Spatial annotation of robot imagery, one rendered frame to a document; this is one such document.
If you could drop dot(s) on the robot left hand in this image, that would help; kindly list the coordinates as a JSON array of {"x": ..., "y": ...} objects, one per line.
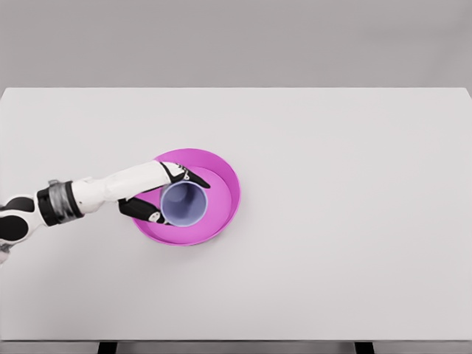
[{"x": 137, "y": 179}]

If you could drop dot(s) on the lavender blue cup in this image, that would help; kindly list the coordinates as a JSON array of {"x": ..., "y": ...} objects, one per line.
[{"x": 183, "y": 203}]

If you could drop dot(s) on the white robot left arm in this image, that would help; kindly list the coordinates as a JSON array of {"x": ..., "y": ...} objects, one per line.
[{"x": 55, "y": 202}]

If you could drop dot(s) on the magenta plate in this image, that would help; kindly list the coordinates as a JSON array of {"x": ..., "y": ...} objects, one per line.
[{"x": 217, "y": 206}]

